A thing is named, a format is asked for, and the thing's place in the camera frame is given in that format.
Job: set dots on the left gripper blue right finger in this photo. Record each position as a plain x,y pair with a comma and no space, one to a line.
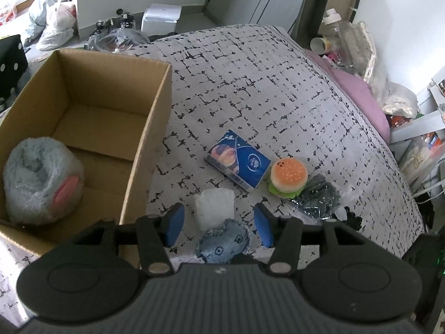
283,235

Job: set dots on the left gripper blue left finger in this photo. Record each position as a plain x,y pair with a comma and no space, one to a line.
154,234

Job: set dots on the hamburger plush toy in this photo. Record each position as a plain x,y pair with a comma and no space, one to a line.
288,178

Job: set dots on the blue denim plush pouch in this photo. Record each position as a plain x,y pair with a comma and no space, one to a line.
221,245

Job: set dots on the blue tissue pack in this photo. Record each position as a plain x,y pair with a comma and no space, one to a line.
241,162

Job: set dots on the grey pink plush toy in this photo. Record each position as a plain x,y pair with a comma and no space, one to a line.
43,182

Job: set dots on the dark packaged soft item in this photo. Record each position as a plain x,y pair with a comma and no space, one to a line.
319,199

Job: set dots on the patterned white bed sheet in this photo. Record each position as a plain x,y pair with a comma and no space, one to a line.
257,82

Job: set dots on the brown cardboard box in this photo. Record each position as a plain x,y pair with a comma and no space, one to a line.
111,111

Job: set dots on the white desk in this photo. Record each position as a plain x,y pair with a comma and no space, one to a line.
419,146

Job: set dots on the crumpled white plastic bags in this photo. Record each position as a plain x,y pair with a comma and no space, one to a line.
393,99

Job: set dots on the pink pillow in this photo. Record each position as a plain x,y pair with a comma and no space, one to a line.
359,92

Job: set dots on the clear plastic bottle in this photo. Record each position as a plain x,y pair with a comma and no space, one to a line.
341,42

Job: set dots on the paper cup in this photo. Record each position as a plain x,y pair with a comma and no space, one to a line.
320,45

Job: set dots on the clear crumpled plastic bag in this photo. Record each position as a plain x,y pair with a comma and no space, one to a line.
115,40

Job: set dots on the white box on floor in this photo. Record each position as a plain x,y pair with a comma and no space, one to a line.
160,19

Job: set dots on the black dice cushion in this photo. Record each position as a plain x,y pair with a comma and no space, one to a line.
13,64

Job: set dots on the white plastic bag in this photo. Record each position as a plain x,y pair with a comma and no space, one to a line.
50,24

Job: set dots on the black camera gear on floor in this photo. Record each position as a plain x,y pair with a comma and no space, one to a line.
123,20

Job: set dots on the brown board against wall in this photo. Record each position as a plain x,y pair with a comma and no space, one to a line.
309,22

